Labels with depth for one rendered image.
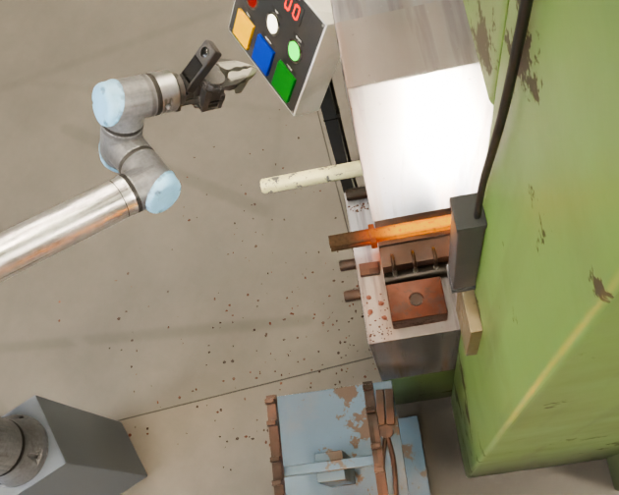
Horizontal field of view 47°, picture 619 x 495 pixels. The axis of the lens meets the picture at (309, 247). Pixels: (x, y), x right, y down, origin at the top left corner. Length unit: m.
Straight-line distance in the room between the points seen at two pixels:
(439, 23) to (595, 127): 0.48
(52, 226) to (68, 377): 1.41
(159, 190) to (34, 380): 1.52
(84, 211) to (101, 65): 1.93
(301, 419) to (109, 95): 0.88
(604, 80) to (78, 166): 2.84
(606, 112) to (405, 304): 1.17
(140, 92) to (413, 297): 0.72
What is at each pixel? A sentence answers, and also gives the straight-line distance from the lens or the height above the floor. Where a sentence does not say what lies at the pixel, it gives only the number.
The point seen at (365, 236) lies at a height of 1.01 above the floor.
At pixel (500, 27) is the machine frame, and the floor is 1.95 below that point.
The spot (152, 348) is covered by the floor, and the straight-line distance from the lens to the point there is 2.72.
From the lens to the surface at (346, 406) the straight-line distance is 1.79.
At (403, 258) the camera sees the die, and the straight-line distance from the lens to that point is 1.57.
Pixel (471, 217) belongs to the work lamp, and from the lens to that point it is 0.90.
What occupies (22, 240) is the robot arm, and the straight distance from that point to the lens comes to 1.48.
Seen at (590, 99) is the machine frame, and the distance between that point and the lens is 0.44.
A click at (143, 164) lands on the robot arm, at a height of 1.20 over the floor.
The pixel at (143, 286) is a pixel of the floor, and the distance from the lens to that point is 2.80.
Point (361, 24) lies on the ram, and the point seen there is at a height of 1.76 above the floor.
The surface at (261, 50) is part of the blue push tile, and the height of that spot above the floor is 1.02.
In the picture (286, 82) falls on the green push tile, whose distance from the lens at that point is 1.78.
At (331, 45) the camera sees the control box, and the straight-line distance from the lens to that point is 1.68.
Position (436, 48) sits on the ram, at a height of 1.76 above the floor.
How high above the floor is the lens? 2.46
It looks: 67 degrees down
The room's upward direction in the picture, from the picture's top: 24 degrees counter-clockwise
